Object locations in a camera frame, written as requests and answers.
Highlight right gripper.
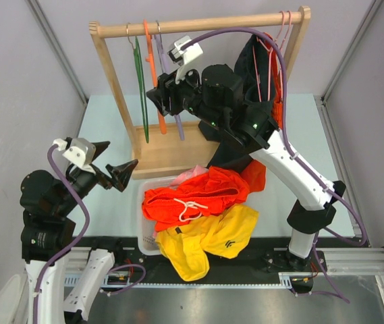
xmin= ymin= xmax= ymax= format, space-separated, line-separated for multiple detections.
xmin=146 ymin=60 xmax=225 ymax=130

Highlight orange plastic hanger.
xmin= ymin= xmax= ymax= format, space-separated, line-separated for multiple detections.
xmin=143 ymin=20 xmax=167 ymax=135

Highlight bright orange shorts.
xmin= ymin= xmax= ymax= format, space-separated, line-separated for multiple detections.
xmin=142 ymin=167 xmax=250 ymax=232

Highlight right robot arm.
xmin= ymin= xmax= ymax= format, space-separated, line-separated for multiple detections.
xmin=146 ymin=64 xmax=346 ymax=271

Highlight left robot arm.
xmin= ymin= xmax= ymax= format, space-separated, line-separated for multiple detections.
xmin=20 ymin=138 xmax=138 ymax=323

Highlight lilac hanger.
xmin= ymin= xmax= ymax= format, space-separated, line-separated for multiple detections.
xmin=155 ymin=21 xmax=185 ymax=141

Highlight green hanger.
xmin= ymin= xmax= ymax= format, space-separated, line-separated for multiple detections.
xmin=126 ymin=24 xmax=150 ymax=143

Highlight black shorts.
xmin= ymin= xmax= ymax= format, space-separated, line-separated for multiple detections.
xmin=198 ymin=35 xmax=278 ymax=173

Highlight pink hanger with black shorts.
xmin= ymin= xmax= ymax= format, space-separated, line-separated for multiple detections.
xmin=252 ymin=11 xmax=292 ymax=102

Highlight yellow shorts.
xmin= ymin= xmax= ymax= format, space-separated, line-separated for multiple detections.
xmin=155 ymin=205 xmax=259 ymax=281

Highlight dark orange hanging shorts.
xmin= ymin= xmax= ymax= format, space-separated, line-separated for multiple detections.
xmin=238 ymin=32 xmax=287 ymax=193

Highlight pink hanger with orange shorts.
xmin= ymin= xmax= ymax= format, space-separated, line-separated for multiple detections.
xmin=268 ymin=11 xmax=292 ymax=103

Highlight wooden clothes rack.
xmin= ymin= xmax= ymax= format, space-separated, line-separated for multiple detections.
xmin=89 ymin=6 xmax=311 ymax=180

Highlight pink patterned cloth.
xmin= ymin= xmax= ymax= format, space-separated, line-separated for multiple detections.
xmin=170 ymin=165 xmax=209 ymax=186

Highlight white plastic basket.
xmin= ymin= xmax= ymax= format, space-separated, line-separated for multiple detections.
xmin=136 ymin=176 xmax=175 ymax=257

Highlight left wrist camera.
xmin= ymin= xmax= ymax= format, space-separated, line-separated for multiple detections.
xmin=53 ymin=138 xmax=96 ymax=174

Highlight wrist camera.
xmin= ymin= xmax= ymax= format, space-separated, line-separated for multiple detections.
xmin=53 ymin=138 xmax=96 ymax=174
xmin=168 ymin=35 xmax=203 ymax=84

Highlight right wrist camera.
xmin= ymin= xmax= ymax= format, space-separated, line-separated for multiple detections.
xmin=168 ymin=35 xmax=203 ymax=84

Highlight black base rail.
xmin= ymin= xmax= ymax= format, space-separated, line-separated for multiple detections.
xmin=101 ymin=236 xmax=327 ymax=293

